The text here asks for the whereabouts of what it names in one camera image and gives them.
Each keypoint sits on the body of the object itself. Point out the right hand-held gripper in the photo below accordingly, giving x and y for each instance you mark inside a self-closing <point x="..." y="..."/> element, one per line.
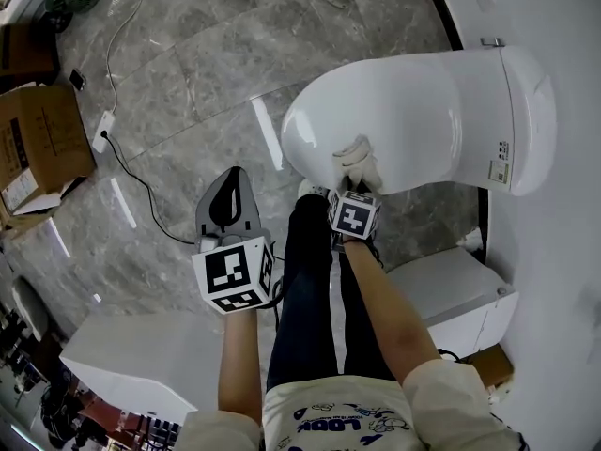
<point x="352" y="219"/>

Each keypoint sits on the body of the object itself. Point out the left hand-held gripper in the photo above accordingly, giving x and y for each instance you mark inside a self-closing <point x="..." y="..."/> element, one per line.
<point x="232" y="273"/>

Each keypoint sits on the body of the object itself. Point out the white wiping cloth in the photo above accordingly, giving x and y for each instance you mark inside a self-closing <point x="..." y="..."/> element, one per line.
<point x="359" y="160"/>

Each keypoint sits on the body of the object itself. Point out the white toilet lid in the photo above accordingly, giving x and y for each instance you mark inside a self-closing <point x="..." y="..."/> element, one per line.
<point x="389" y="106"/>

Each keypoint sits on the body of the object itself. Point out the person's left forearm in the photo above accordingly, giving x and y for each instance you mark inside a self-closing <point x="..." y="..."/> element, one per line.
<point x="240" y="369"/>

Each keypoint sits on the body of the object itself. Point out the person's right forearm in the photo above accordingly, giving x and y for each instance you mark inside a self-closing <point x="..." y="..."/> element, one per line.
<point x="389" y="317"/>

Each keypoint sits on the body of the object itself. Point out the white toilet with tank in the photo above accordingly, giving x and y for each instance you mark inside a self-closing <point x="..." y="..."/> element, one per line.
<point x="521" y="120"/>

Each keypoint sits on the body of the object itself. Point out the person's left white shoe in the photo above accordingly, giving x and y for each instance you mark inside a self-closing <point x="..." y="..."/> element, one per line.
<point x="312" y="188"/>

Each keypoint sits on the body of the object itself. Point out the person's dark trousers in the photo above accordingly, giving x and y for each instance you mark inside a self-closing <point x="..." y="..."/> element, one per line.
<point x="305" y="308"/>

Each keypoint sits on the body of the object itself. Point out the white cabinet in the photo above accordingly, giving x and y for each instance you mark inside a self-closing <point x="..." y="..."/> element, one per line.
<point x="451" y="289"/>

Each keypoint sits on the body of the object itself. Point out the white power strip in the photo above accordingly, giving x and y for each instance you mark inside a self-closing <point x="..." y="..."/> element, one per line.
<point x="104" y="132"/>

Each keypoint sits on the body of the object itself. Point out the glossy white fixture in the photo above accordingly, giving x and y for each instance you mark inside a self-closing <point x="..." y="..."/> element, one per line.
<point x="150" y="350"/>

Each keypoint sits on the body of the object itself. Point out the large open cardboard box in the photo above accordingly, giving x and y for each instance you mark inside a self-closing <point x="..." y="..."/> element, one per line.
<point x="42" y="144"/>

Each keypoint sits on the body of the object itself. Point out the black phone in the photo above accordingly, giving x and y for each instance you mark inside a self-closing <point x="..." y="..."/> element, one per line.
<point x="77" y="80"/>

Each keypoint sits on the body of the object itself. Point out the person's printed cream shirt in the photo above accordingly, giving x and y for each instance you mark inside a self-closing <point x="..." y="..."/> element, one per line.
<point x="338" y="421"/>

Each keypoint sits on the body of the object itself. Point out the wooden counter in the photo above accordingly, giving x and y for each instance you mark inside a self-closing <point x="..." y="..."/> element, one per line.
<point x="495" y="367"/>

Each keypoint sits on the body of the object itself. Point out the chrome water valve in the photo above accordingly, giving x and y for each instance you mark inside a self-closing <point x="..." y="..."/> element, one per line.
<point x="492" y="41"/>

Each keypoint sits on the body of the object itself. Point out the closed cardboard box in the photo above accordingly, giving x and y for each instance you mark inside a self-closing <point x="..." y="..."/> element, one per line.
<point x="28" y="54"/>

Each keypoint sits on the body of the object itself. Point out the small black bin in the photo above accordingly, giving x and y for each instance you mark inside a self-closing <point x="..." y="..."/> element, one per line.
<point x="56" y="22"/>

